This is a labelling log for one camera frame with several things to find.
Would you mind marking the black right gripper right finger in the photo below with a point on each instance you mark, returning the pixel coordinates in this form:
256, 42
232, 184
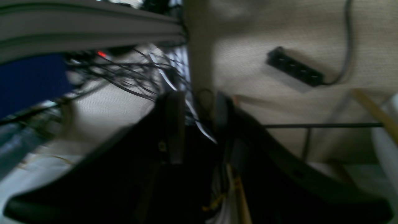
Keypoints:
282, 189

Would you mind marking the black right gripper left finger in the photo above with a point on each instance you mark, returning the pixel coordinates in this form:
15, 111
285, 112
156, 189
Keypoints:
114, 184

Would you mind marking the black floor power strip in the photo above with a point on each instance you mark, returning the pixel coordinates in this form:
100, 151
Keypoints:
277, 59

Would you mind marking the white power strip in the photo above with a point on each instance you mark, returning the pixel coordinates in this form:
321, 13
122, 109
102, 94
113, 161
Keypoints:
91, 55

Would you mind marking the wooden stick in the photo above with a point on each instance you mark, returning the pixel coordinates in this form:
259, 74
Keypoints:
373, 109

